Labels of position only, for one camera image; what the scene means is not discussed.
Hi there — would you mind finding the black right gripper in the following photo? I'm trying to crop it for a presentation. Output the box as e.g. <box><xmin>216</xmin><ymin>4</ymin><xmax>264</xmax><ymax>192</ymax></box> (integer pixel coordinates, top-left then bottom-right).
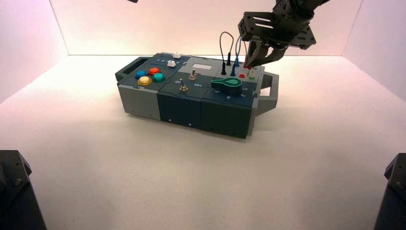
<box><xmin>237</xmin><ymin>11</ymin><xmax>317</xmax><ymax>67</ymax></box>

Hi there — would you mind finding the red jumper wire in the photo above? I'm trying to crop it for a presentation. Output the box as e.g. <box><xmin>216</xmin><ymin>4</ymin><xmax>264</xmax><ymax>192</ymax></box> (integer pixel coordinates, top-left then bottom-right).
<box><xmin>242</xmin><ymin>41</ymin><xmax>254</xmax><ymax>70</ymax></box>

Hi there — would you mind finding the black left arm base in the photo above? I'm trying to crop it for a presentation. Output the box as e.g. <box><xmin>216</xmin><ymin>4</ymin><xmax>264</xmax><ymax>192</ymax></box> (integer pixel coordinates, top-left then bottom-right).
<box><xmin>0</xmin><ymin>150</ymin><xmax>47</xmax><ymax>230</ymax></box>

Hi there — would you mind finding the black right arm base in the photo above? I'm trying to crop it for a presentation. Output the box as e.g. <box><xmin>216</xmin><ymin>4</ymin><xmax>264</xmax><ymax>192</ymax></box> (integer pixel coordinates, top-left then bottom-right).
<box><xmin>373</xmin><ymin>153</ymin><xmax>406</xmax><ymax>230</ymax></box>

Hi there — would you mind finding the green rotary knob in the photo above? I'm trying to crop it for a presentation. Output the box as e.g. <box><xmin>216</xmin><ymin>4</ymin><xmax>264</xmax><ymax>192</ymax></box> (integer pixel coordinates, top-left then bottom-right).
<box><xmin>211</xmin><ymin>77</ymin><xmax>243</xmax><ymax>96</ymax></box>

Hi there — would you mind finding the blue grey task box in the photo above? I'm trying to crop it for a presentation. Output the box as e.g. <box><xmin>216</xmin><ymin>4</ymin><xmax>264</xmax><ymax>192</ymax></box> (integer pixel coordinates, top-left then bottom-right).
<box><xmin>114</xmin><ymin>52</ymin><xmax>280</xmax><ymax>139</ymax></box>

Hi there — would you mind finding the blue jumper wire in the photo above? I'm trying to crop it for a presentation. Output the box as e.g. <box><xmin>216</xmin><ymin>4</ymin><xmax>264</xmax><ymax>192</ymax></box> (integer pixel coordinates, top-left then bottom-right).
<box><xmin>230</xmin><ymin>36</ymin><xmax>242</xmax><ymax>77</ymax></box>

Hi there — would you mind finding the black jumper wire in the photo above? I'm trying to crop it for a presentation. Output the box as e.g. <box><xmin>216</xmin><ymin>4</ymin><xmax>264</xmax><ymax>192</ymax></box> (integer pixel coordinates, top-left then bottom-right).
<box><xmin>219</xmin><ymin>31</ymin><xmax>235</xmax><ymax>76</ymax></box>

